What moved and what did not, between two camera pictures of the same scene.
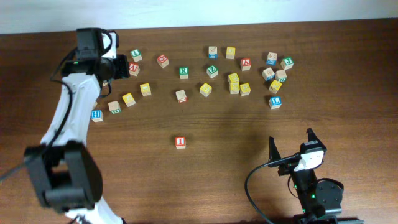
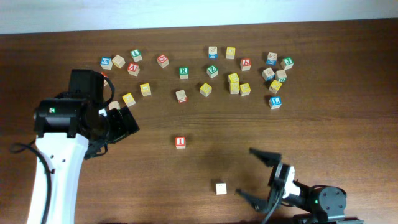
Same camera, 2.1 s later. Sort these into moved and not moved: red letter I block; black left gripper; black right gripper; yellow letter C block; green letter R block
Moved: black left gripper; black right gripper
Not moved: yellow letter C block; green letter R block; red letter I block
